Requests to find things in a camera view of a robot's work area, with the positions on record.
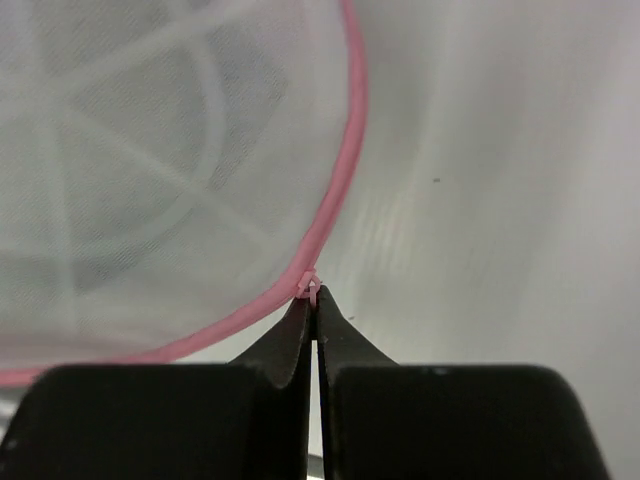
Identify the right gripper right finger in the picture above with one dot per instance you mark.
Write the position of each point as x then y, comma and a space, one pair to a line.
386, 420

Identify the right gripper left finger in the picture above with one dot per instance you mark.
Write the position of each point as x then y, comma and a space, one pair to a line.
244, 419

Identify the pink-trimmed mesh laundry bag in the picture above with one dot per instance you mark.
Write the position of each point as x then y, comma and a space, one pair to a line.
170, 170

